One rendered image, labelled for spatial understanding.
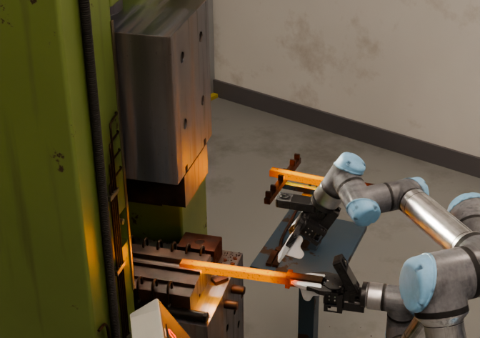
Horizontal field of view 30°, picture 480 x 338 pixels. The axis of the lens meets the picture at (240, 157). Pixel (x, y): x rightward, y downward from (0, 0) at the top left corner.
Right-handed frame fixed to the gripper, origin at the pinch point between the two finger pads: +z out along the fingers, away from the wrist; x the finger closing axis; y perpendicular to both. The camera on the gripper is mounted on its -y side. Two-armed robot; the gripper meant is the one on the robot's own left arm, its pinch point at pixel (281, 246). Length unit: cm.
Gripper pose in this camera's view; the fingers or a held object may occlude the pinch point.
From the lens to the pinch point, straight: 250.8
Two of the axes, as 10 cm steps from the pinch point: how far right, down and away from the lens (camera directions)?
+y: 8.5, 5.3, 0.2
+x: 2.7, -4.5, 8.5
